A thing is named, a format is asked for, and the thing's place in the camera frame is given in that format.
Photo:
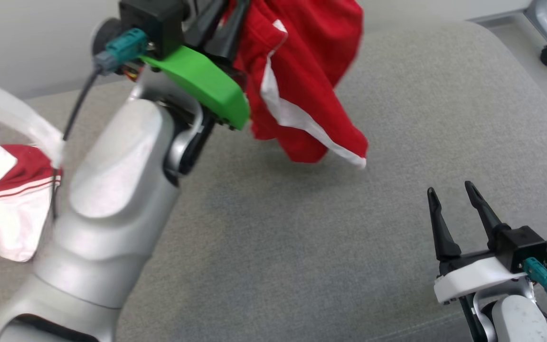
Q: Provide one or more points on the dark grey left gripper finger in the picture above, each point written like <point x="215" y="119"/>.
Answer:
<point x="228" y="35"/>
<point x="204" y="26"/>

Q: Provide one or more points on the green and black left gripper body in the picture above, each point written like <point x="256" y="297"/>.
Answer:
<point x="207" y="80"/>

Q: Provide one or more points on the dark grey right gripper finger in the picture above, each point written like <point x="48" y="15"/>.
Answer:
<point x="485" y="213"/>
<point x="442" y="228"/>

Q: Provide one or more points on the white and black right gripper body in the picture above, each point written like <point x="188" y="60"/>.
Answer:
<point x="473" y="280"/>

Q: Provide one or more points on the red garment with white trim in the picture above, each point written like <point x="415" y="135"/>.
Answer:
<point x="311" y="57"/>

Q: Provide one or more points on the white and red striped garment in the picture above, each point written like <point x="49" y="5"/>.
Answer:
<point x="3" y="223"/>

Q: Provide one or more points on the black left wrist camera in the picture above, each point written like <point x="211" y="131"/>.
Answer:
<point x="155" y="23"/>

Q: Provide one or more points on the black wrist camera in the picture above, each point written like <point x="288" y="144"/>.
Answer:
<point x="523" y="247"/>
<point x="155" y="23"/>

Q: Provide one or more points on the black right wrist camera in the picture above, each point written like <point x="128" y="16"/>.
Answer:
<point x="523" y="247"/>

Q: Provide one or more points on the teal right camera connector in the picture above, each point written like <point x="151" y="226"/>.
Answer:
<point x="542" y="275"/>

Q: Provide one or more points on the teal camera connector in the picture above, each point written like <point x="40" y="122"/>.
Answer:
<point x="126" y="45"/>
<point x="542" y="275"/>

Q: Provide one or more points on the teal left camera connector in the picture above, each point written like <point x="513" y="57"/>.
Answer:
<point x="126" y="45"/>

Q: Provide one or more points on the grey furniture leg frame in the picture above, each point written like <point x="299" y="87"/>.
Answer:
<point x="546" y="19"/>

